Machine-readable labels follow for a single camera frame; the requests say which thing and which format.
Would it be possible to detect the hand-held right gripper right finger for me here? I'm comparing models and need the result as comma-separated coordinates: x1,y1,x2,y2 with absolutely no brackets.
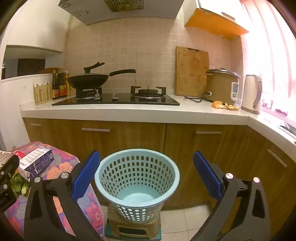
193,150,271,241

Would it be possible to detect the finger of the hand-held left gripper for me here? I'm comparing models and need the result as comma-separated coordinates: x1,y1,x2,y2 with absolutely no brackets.
0,156,20,210

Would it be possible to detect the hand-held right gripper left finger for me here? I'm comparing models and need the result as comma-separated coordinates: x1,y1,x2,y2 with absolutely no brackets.
24,150,103,241

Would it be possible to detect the light blue perforated plastic basket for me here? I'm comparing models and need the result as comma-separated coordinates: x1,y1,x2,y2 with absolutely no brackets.
94,149,180,224

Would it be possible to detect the polka dot cloth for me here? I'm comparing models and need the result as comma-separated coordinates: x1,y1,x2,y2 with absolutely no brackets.
0,150,15,160

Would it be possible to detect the green leafy vegetable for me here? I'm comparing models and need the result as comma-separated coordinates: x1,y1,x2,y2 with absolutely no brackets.
10,171,30,198

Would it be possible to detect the floral cloth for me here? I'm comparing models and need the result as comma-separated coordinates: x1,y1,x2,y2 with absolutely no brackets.
5,141,109,241

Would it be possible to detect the white and dark carton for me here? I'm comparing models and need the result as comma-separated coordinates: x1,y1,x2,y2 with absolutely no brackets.
13,147,55,182

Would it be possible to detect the wooden base cabinet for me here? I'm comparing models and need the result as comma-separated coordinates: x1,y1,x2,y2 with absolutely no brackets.
22,117,296,237

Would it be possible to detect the brown plastic stool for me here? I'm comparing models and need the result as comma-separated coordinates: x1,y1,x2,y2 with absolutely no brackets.
105,205,162,239

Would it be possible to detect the beige utensil basket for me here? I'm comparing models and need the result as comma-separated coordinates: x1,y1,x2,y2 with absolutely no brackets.
33,83,53,105

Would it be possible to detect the black glass gas stove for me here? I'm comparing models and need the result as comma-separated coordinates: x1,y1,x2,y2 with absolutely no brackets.
51,86,180,106

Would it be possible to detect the white plug-in power meter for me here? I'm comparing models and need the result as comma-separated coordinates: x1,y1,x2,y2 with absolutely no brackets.
231,82,239,102

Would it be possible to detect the beige rice cooker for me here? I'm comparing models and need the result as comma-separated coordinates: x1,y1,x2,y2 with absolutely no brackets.
205,68,241,103

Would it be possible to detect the white electric kettle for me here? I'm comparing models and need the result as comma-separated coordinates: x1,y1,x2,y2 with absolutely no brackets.
240,74,263,115

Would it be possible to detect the steel sink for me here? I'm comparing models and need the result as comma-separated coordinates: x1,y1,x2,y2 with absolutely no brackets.
279,124,296,139

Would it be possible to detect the wide dark sauce bottle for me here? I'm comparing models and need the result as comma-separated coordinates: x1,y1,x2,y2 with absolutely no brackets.
58,69,68,98

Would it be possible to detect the black wok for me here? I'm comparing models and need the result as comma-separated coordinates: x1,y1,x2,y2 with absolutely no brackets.
66,69,136,90

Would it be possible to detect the wooden cutting board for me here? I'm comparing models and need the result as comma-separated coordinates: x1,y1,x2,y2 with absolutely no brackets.
175,46,210,97

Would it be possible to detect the black wok lid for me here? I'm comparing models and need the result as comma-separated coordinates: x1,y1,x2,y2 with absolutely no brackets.
69,62,109,78

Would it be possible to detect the grey range hood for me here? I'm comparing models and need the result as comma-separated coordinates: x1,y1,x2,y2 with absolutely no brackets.
58,0,185,26

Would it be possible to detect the black power cable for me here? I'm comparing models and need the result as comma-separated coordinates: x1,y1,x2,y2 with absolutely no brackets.
184,91,213,103

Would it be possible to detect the orange wall cabinet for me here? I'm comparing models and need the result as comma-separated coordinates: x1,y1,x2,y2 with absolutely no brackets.
183,0,250,41

